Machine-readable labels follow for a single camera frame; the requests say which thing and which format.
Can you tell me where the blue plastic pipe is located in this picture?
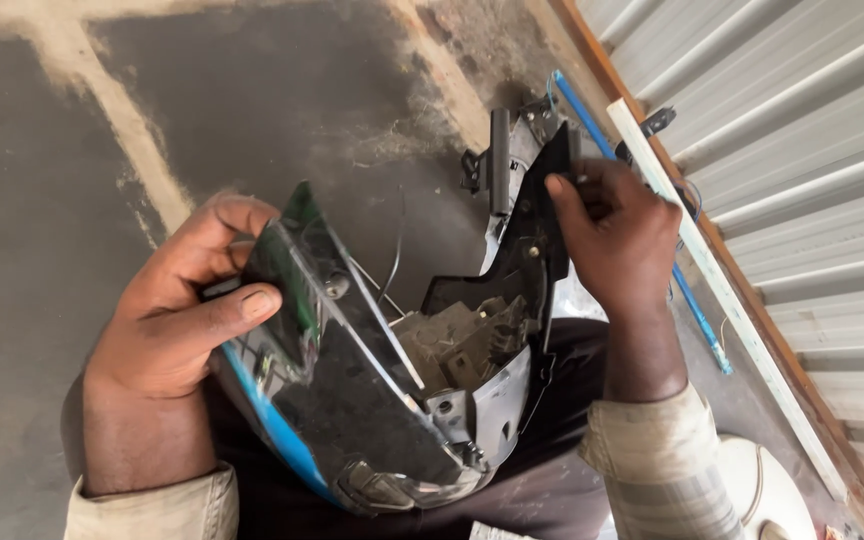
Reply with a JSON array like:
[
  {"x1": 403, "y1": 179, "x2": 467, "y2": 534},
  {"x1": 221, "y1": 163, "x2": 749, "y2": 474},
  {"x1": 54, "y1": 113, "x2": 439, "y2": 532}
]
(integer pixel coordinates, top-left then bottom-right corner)
[{"x1": 550, "y1": 70, "x2": 735, "y2": 377}]

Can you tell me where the black blue motorcycle headlight cowl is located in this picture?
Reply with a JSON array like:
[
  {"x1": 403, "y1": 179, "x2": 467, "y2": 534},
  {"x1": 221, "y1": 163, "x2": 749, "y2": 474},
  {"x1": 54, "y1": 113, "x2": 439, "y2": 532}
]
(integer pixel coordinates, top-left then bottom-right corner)
[{"x1": 201, "y1": 105, "x2": 607, "y2": 519}]

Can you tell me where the person's right hand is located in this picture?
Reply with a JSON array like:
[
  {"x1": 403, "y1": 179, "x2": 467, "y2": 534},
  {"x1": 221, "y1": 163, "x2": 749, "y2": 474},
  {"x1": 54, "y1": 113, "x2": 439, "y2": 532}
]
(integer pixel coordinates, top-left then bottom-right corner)
[{"x1": 543, "y1": 158, "x2": 685, "y2": 324}]

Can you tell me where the white round plastic object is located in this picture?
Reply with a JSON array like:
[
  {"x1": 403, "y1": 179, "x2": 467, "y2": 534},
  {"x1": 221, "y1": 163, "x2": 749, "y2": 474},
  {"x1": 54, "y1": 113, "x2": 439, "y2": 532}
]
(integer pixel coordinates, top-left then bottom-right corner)
[{"x1": 715, "y1": 433, "x2": 820, "y2": 540}]

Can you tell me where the person's left hand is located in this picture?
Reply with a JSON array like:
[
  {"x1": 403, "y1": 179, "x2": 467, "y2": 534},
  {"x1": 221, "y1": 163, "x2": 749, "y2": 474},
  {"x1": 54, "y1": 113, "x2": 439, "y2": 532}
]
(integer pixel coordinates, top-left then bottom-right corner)
[{"x1": 85, "y1": 193, "x2": 284, "y2": 400}]

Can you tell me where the brown wooden beam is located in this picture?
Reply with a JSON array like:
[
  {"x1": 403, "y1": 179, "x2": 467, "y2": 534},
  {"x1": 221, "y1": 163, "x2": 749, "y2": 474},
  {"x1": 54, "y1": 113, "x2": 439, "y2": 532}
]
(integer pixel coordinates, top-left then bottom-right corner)
[{"x1": 548, "y1": 0, "x2": 864, "y2": 540}]

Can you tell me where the white paper scrap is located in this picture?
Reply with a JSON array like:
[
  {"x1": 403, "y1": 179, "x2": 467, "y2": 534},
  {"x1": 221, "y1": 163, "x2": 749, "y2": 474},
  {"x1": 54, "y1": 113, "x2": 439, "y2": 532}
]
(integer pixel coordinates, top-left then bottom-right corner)
[{"x1": 468, "y1": 520, "x2": 540, "y2": 540}]

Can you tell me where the white plastic strip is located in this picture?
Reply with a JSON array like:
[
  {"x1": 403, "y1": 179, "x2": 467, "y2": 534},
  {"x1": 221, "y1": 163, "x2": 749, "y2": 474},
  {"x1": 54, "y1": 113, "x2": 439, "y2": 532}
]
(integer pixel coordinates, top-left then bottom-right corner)
[{"x1": 606, "y1": 97, "x2": 850, "y2": 504}]

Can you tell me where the small black bracket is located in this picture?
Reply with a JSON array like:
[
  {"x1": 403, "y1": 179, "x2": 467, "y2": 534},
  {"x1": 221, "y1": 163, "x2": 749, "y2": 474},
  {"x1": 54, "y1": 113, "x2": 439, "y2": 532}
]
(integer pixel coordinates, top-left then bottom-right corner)
[{"x1": 615, "y1": 105, "x2": 679, "y2": 165}]

